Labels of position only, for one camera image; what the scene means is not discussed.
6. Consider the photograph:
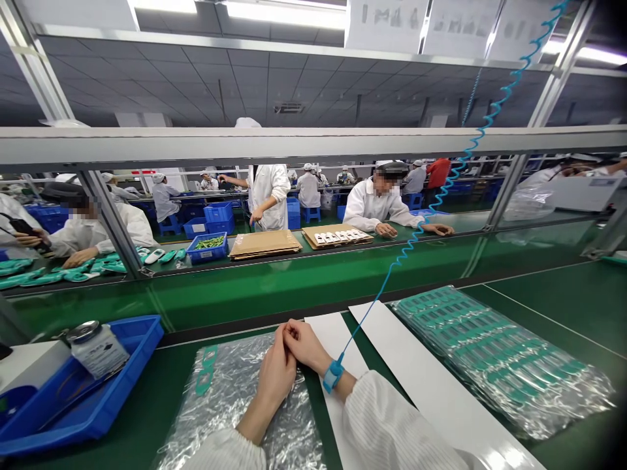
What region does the stack of blue crates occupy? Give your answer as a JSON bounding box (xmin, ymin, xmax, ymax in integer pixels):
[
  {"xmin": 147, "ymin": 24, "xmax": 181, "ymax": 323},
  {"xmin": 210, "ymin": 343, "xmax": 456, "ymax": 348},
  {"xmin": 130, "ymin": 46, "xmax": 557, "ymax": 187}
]
[{"xmin": 184, "ymin": 201, "xmax": 236, "ymax": 240}]

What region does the green gasket frame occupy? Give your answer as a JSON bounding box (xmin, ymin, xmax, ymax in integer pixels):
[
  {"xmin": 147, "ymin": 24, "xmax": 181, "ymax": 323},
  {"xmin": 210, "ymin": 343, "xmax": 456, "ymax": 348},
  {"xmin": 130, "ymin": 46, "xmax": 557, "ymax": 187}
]
[{"xmin": 195, "ymin": 344, "xmax": 220, "ymax": 398}]

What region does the white box device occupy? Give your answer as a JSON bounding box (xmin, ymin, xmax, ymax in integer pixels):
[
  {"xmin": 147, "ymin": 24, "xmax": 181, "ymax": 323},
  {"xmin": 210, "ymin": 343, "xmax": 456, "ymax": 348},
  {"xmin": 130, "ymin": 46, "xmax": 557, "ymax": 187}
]
[{"xmin": 0, "ymin": 340, "xmax": 72, "ymax": 396}]

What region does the glass jar with metal lid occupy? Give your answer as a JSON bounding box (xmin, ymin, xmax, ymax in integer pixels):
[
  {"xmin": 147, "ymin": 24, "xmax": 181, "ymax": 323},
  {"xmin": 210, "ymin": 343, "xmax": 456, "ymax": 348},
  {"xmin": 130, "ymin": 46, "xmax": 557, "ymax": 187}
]
[{"xmin": 66, "ymin": 321, "xmax": 131, "ymax": 381}]

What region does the cardboard stack with white parts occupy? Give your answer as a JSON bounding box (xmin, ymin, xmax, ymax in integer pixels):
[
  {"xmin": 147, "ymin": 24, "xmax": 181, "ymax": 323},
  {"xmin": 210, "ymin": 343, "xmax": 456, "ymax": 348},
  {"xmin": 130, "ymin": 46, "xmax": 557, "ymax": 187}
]
[{"xmin": 301, "ymin": 224, "xmax": 375, "ymax": 251}]

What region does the blue coiled grounding cord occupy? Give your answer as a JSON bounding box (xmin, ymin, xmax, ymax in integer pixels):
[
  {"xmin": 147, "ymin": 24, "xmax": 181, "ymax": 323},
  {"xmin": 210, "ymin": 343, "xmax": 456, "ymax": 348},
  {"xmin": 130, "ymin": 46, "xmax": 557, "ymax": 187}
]
[{"xmin": 338, "ymin": 0, "xmax": 571, "ymax": 366}]

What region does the stack of bagged green gasket sheets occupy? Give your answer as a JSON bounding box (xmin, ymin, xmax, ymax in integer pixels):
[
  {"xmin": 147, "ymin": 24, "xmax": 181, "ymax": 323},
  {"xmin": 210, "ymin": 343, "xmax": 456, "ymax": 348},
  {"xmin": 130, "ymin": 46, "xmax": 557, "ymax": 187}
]
[{"xmin": 389, "ymin": 285, "xmax": 618, "ymax": 441}]

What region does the narrow white paper strip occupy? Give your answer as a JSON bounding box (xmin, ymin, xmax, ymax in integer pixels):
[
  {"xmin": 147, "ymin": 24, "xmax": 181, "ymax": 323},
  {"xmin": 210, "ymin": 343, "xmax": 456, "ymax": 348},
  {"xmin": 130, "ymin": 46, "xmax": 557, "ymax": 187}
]
[{"xmin": 303, "ymin": 312, "xmax": 373, "ymax": 470}]

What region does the blue plastic tray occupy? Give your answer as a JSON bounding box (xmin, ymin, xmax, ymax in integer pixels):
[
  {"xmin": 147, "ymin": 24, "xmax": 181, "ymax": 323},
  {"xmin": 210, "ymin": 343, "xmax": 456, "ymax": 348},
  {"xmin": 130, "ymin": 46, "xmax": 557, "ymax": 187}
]
[{"xmin": 0, "ymin": 315, "xmax": 165, "ymax": 459}]

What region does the blue bin of green parts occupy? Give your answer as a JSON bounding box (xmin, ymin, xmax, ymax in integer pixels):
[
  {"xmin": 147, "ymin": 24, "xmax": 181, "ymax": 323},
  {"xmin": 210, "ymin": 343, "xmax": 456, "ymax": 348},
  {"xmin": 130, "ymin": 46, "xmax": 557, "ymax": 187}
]
[{"xmin": 185, "ymin": 232, "xmax": 230, "ymax": 266}]

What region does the person's left hand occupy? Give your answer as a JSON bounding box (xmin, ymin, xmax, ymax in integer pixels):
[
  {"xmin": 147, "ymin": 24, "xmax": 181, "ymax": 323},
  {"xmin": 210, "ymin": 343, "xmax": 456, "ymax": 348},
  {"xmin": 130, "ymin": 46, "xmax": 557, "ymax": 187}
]
[{"xmin": 258, "ymin": 324, "xmax": 298, "ymax": 399}]

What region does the clear bubble wrap sheet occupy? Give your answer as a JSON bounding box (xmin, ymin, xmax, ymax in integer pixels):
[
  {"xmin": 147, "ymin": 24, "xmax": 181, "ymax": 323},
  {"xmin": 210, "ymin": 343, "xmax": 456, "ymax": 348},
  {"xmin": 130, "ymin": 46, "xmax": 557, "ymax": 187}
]
[{"xmin": 156, "ymin": 332, "xmax": 327, "ymax": 470}]

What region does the aluminium workbench frame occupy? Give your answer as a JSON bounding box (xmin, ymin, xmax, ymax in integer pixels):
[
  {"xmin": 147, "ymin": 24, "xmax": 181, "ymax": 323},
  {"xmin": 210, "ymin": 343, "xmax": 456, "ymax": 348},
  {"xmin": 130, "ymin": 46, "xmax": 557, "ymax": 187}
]
[{"xmin": 0, "ymin": 0, "xmax": 627, "ymax": 294}]

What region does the stack of cardboard sheets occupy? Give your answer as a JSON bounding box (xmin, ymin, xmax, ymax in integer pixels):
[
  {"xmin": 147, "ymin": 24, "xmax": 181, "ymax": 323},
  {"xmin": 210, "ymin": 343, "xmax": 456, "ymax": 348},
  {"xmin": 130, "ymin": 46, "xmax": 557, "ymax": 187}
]
[{"xmin": 229, "ymin": 228, "xmax": 304, "ymax": 261}]

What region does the clear plastic bag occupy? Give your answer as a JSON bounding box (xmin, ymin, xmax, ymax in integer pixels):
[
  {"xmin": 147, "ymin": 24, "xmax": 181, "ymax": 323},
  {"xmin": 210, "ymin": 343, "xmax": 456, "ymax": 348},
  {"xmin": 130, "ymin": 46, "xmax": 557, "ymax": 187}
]
[{"xmin": 502, "ymin": 185, "xmax": 557, "ymax": 222}]

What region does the white machine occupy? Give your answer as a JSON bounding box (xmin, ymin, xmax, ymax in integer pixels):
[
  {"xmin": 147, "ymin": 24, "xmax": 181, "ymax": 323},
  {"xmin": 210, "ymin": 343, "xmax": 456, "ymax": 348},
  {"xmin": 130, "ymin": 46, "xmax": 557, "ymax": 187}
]
[{"xmin": 548, "ymin": 174, "xmax": 627, "ymax": 213}]

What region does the wide white paper strip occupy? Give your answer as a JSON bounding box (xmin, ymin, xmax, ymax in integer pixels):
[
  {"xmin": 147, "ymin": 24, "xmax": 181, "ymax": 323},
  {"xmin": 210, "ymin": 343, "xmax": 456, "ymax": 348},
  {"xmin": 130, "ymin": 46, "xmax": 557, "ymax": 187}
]
[{"xmin": 347, "ymin": 300, "xmax": 547, "ymax": 470}]

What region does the white instruction sheet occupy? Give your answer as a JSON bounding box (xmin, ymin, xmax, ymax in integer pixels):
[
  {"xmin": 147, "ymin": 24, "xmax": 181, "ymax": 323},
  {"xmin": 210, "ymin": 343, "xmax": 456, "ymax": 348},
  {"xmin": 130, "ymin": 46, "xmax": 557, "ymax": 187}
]
[
  {"xmin": 423, "ymin": 0, "xmax": 504, "ymax": 57},
  {"xmin": 489, "ymin": 0, "xmax": 559, "ymax": 63},
  {"xmin": 345, "ymin": 0, "xmax": 432, "ymax": 55}
]

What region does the pile of teal plastic parts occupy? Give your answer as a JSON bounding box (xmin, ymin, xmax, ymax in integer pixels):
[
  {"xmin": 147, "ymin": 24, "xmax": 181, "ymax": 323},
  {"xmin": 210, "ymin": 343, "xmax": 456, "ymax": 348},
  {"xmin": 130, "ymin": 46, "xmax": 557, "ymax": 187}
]
[{"xmin": 0, "ymin": 247, "xmax": 188, "ymax": 290}]

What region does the person's right hand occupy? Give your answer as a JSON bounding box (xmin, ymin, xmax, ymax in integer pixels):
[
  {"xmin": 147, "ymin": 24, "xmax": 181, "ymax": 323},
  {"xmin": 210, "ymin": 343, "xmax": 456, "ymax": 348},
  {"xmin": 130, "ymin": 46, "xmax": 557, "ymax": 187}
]
[{"xmin": 282, "ymin": 318, "xmax": 335, "ymax": 375}]

